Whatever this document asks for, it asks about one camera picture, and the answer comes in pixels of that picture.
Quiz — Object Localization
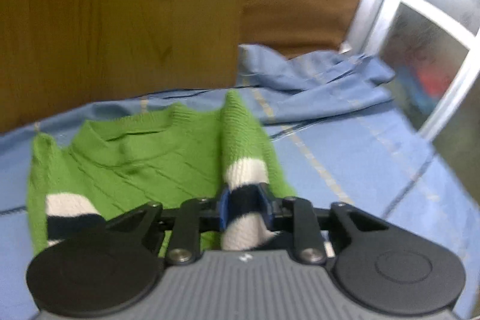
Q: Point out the blue plaid bed sheet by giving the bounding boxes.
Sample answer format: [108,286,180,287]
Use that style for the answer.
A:
[0,44,480,320]

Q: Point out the wooden headboard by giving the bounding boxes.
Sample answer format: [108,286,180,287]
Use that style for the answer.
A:
[0,0,250,135]

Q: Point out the white window frame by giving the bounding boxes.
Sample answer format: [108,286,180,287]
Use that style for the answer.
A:
[339,0,480,153]

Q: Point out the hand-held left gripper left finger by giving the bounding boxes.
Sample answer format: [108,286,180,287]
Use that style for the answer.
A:
[105,186,231,266]

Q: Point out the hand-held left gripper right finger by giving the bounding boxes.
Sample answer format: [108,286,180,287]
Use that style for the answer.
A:
[256,184,389,265]

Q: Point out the green white navy striped sweater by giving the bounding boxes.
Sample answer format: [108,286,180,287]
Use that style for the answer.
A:
[26,91,298,257]

